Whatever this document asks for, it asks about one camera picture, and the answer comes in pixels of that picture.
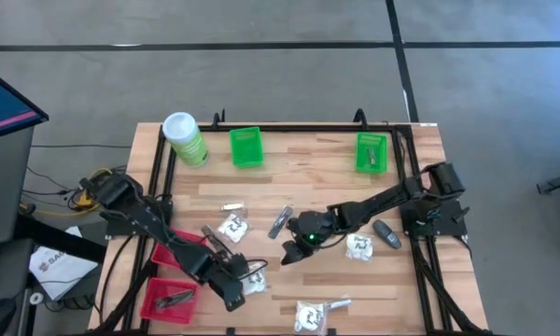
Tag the black frame clamp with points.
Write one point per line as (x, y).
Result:
(331, 331)
(230, 331)
(360, 117)
(219, 119)

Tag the dark comb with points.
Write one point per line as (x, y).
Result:
(212, 233)
(175, 299)

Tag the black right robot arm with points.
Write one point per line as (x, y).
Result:
(378, 205)

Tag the black oval travel shaver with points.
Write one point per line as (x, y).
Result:
(386, 234)

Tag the black aluminium table frame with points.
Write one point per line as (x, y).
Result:
(261, 128)

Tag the clear bag of cotton balls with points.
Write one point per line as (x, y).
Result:
(256, 280)
(359, 247)
(233, 228)
(308, 317)

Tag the black beam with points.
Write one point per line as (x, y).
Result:
(60, 238)

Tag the grey cabinet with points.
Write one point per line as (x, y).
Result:
(4, 186)

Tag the white printed booklet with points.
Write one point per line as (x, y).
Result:
(58, 275)

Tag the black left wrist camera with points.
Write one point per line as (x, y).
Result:
(231, 296)

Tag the red plastic basket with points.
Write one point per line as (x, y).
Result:
(172, 317)
(163, 256)

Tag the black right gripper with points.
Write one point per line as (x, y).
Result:
(312, 228)

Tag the green plastic basket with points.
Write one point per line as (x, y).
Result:
(246, 148)
(361, 140)

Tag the silver screw bag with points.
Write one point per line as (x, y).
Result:
(280, 222)

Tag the white tape roll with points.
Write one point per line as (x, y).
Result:
(37, 298)

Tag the green disinfecting wipes canister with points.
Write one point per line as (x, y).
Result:
(186, 140)

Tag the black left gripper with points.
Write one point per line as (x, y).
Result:
(217, 268)

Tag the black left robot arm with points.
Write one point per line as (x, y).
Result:
(135, 210)

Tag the monitor with blue screen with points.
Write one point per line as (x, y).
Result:
(4, 105)

